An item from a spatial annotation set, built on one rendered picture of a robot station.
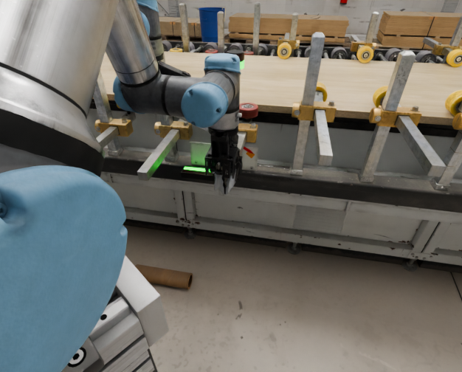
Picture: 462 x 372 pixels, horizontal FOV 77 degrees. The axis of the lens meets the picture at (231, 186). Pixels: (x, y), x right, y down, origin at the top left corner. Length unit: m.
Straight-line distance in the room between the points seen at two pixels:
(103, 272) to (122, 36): 0.40
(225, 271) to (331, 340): 0.60
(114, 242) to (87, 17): 0.12
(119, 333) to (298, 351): 1.14
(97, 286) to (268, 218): 1.46
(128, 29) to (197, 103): 0.15
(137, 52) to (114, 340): 0.41
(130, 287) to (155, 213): 1.38
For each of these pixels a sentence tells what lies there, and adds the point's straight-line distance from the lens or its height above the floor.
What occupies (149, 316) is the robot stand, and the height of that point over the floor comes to 0.97.
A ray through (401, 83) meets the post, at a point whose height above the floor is 1.06.
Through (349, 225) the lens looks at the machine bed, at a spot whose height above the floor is 0.25.
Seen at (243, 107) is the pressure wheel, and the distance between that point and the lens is 1.13.
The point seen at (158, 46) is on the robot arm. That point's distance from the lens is 0.94.
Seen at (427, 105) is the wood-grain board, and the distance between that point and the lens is 1.38.
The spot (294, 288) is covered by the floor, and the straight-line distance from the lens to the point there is 1.62.
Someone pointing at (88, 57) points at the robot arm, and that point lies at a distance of 0.19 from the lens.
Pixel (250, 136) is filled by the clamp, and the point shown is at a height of 0.84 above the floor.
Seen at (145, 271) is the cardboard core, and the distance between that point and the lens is 1.61.
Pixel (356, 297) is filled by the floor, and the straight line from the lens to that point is 1.68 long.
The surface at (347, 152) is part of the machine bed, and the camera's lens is 1.34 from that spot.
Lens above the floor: 1.32
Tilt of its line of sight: 37 degrees down
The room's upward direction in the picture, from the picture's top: straight up
